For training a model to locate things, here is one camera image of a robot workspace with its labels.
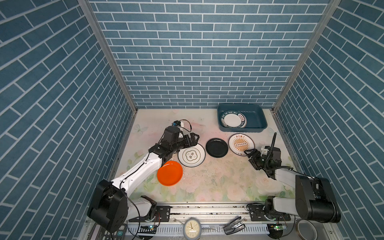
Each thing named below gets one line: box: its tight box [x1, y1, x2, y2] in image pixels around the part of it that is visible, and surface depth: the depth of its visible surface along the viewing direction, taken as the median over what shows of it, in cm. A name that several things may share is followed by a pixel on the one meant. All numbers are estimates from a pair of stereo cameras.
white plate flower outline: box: [177, 143, 206, 168], surface depth 96 cm
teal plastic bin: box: [217, 103, 268, 133], surface depth 117 cm
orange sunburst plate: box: [228, 133, 256, 157], surface depth 102 cm
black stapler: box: [223, 216, 246, 235], surface depth 70 cm
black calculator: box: [87, 222, 127, 240], surface depth 68 cm
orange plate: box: [157, 160, 183, 187], surface depth 88 cm
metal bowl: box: [295, 219, 318, 240], surface depth 71 cm
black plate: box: [205, 137, 229, 158], surface depth 99 cm
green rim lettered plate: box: [221, 110, 247, 129], surface depth 114 cm
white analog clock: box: [182, 217, 202, 240], surface depth 68 cm
